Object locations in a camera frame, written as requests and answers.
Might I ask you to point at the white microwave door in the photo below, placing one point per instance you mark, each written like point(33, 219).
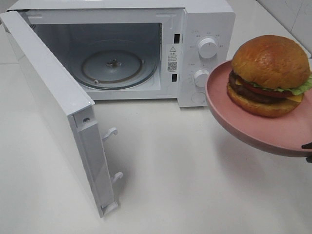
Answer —
point(67, 110)

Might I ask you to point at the upper white power knob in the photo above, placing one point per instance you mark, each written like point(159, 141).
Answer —
point(207, 47)

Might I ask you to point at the round door release button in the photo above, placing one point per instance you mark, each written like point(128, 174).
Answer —
point(199, 99)

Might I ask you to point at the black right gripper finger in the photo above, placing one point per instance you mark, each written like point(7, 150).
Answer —
point(307, 146)
point(309, 159)

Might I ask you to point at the glass microwave turntable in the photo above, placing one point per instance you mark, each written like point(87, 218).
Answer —
point(112, 69)

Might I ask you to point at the white timer knob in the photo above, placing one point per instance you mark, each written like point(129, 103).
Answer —
point(200, 77)

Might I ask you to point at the white microwave oven body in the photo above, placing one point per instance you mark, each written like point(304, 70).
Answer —
point(167, 29)

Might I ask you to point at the pink round plate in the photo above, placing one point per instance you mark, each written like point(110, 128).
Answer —
point(283, 136)

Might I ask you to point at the burger with sesame-free bun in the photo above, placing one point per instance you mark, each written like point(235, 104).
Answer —
point(270, 76)

